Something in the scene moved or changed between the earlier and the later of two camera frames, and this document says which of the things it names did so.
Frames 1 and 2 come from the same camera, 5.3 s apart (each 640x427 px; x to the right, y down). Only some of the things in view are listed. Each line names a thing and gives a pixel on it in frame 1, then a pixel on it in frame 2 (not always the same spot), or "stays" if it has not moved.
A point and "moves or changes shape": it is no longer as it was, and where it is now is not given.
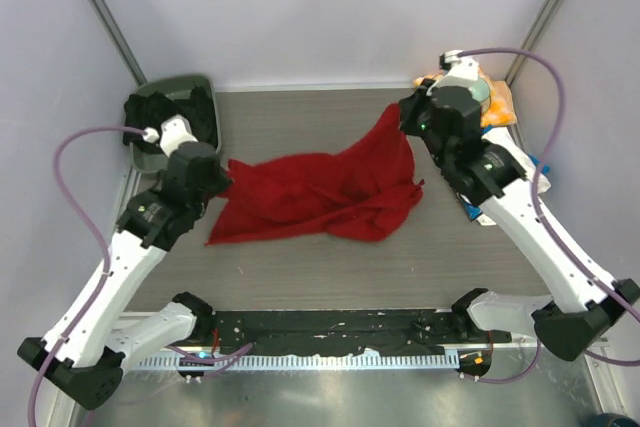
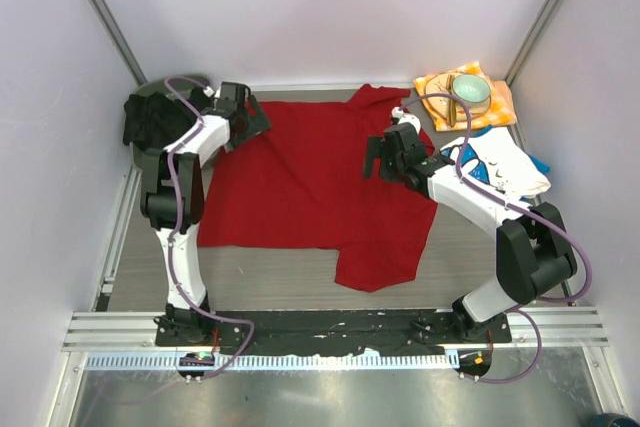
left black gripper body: x=220 y=182 to x=242 y=114
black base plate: x=340 y=330 stays
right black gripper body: x=417 y=117 to x=399 y=168
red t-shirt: x=368 y=189 moves or changes shape
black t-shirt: x=148 y=109 stays
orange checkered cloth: x=500 y=110 stays
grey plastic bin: x=178 y=87 stays
